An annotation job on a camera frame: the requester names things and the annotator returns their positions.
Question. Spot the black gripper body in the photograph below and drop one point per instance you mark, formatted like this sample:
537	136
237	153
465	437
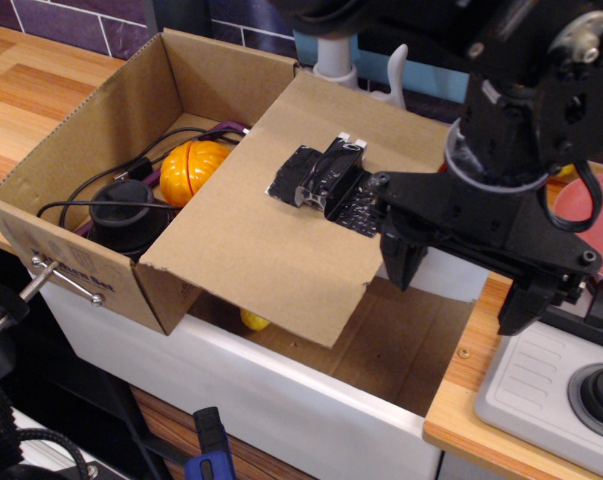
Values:
505	233

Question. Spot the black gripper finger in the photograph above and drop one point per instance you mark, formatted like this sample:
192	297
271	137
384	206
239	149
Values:
403	253
525	303

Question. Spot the brown cardboard box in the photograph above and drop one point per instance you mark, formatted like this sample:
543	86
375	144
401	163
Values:
286	264

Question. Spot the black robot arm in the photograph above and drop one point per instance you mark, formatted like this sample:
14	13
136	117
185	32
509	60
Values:
518	189

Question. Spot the pink plastic plate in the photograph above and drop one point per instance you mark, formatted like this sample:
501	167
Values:
586	210

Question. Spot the yellow toy corn on counter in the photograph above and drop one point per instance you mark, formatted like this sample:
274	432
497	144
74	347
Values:
565	173

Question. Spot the grey toy stove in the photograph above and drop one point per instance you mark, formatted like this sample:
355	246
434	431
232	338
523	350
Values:
526	393

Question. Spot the black stove knob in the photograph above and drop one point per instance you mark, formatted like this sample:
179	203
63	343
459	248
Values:
585	394

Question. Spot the white toy sink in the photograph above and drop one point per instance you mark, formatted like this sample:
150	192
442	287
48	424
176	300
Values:
354	410

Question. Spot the yellow toy corn in sink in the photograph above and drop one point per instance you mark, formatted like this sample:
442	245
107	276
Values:
252	321

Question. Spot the grey toy faucet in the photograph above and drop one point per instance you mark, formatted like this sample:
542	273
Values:
334	64

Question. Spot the orange toy pumpkin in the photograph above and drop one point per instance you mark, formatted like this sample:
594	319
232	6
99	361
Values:
187	168

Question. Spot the black round speaker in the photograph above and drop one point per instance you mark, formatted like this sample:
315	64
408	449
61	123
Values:
126	218

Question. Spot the black taped handle on flap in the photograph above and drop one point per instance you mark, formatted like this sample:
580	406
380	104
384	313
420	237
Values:
333	182

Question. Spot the blue black clamp handle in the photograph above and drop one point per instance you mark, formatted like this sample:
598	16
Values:
215	461

